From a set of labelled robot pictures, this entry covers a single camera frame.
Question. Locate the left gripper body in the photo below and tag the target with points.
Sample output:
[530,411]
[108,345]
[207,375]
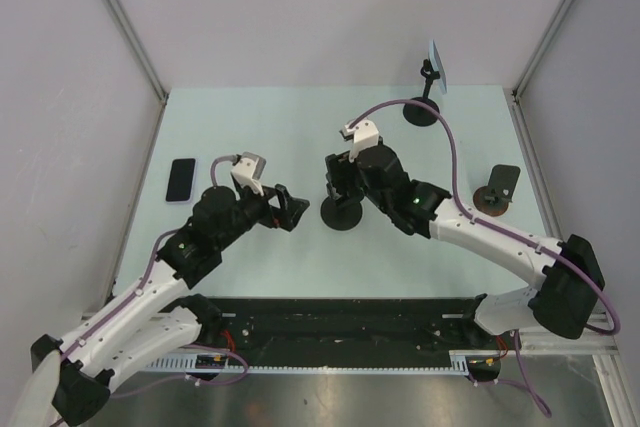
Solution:
[260,211]

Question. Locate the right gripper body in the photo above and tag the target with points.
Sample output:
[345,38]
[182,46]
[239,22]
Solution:
[340,165]

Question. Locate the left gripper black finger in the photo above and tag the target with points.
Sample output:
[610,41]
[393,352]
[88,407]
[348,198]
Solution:
[293,213]
[284,201]

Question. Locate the wooden base phone stand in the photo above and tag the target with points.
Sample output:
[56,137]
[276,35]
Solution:
[495,197]

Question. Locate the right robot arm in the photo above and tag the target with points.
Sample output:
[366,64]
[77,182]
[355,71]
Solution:
[563,278]

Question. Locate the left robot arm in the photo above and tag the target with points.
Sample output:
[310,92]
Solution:
[159,312]

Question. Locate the black stand with blue phone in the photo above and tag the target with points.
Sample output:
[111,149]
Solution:
[421,111]

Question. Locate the light blue phone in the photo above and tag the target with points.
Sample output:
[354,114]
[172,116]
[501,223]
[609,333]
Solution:
[438,70]

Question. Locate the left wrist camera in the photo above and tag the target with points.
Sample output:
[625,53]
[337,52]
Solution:
[247,171]

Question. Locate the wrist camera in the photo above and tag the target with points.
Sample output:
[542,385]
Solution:
[362,136]
[247,171]

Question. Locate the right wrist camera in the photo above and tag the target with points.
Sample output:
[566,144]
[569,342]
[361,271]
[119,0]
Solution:
[362,136]

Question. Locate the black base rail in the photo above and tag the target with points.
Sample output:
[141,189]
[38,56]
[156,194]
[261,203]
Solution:
[358,332]

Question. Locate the white cable duct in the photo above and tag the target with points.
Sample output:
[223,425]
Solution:
[209,363]

